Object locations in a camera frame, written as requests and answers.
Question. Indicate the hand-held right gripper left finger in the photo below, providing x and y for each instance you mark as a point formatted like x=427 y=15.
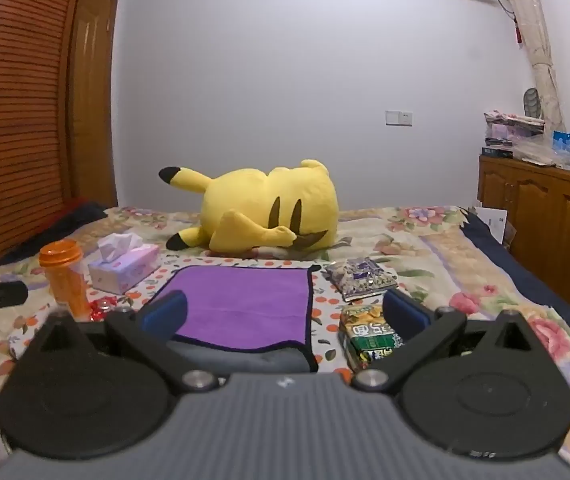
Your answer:
x=165 y=312

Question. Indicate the clear plastic bag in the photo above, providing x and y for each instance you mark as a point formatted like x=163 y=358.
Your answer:
x=537 y=152

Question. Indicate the white wall switch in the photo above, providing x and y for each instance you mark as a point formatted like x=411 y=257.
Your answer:
x=398 y=117

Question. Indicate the wooden cabinet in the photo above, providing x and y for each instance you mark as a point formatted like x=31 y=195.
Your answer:
x=550 y=220

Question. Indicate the pink tissue box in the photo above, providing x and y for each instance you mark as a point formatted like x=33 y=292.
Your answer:
x=125 y=267

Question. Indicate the grey towel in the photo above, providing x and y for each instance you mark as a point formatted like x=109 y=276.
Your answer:
x=245 y=357

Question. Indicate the clutter of items on cabinet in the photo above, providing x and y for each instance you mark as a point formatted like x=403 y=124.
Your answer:
x=507 y=130

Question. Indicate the purple snack packet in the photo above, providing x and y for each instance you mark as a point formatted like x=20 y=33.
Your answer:
x=362 y=280

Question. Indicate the red candy wrapper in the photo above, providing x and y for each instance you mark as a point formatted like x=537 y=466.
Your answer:
x=101 y=307

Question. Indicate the blue box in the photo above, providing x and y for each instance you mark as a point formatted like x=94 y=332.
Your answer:
x=567 y=150

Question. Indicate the wooden louvred wardrobe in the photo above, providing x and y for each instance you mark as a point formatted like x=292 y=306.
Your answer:
x=15 y=110

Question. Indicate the wooden door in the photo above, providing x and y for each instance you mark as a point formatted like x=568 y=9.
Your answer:
x=92 y=110

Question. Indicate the dark blue blanket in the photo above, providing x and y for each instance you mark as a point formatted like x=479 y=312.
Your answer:
x=540 y=285

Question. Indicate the green snack packet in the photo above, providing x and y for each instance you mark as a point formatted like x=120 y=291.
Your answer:
x=365 y=337

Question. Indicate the red hanging ornament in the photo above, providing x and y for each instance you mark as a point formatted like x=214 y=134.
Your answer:
x=517 y=32

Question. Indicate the yellow plush toy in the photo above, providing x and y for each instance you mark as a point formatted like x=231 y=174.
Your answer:
x=265 y=205

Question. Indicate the cream patterned curtain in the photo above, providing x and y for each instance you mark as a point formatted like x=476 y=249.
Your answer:
x=535 y=35

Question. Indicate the purple towel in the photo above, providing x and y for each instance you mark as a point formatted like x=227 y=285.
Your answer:
x=245 y=300

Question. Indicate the orange plastic bottle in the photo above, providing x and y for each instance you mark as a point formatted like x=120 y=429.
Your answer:
x=67 y=280

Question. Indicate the small grey fan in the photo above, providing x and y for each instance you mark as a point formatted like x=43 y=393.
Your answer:
x=531 y=102

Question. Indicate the white paper sheet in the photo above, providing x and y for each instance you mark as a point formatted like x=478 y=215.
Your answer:
x=492 y=220

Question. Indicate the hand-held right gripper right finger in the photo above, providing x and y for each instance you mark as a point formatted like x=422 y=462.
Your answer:
x=405 y=315

